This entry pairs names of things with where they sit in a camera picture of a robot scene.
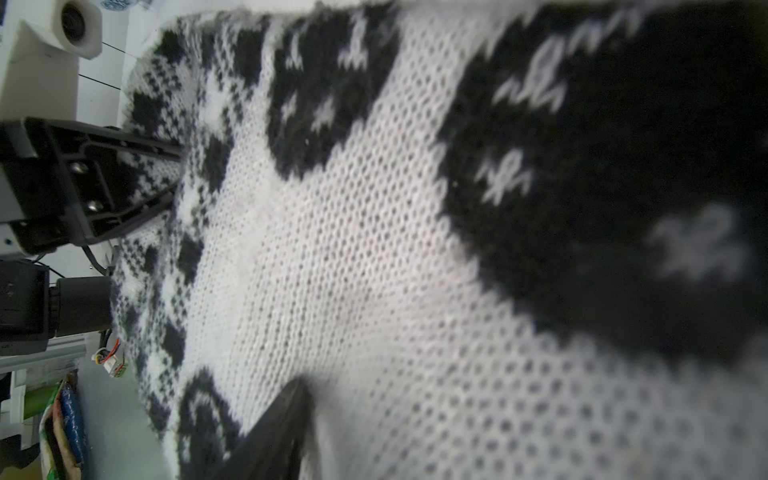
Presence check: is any houndstooth cloth with gear prints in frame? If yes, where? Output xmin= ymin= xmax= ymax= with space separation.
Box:
xmin=112 ymin=1 xmax=767 ymax=479

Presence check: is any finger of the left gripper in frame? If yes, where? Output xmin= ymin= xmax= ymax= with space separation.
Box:
xmin=11 ymin=185 xmax=176 ymax=255
xmin=1 ymin=117 xmax=182 ymax=180

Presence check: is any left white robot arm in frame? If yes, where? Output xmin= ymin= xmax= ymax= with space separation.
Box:
xmin=1 ymin=118 xmax=182 ymax=356

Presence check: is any green snack bag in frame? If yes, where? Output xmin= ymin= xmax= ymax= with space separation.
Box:
xmin=38 ymin=371 xmax=91 ymax=480

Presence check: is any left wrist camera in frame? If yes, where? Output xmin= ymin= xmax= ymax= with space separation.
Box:
xmin=1 ymin=0 xmax=103 ymax=121

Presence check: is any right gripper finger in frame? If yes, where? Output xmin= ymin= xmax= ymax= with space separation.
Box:
xmin=211 ymin=377 xmax=313 ymax=480

